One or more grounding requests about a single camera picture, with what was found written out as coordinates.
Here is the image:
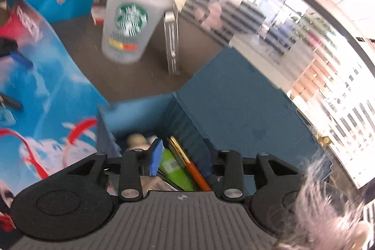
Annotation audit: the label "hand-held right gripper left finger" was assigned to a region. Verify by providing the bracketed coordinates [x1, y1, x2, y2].
[63, 138, 164, 200]

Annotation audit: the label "window blinds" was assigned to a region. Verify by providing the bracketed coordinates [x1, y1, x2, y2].
[179, 0, 375, 189]

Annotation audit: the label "green tube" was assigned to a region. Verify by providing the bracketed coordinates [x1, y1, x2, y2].
[158, 147, 195, 192]

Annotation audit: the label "blue ribbed container box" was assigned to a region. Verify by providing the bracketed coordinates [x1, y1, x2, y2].
[97, 46, 333, 201]

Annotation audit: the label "frosted plastic cup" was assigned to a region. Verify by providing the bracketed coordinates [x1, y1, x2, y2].
[101, 0, 173, 64]

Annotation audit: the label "red and white small box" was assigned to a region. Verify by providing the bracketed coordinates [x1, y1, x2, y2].
[91, 4, 106, 26]

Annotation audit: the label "pink fluffy object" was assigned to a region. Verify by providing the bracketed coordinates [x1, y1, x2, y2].
[275, 156, 375, 250]

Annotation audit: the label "gold and orange pen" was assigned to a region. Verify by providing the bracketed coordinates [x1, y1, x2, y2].
[167, 136, 212, 192]

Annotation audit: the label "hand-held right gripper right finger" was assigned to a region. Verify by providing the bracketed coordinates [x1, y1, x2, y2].
[212, 149, 301, 201]

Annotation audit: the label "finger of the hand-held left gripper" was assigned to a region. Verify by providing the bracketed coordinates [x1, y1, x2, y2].
[0, 94, 22, 110]
[0, 38, 33, 68]

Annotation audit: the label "printed desk mat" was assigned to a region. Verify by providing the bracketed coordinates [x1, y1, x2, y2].
[0, 0, 112, 239]

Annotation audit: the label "clear acrylic stand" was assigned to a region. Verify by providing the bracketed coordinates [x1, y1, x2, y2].
[162, 2, 180, 76]

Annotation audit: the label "beige round cap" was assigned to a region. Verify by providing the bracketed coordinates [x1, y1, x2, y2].
[127, 133, 159, 151]

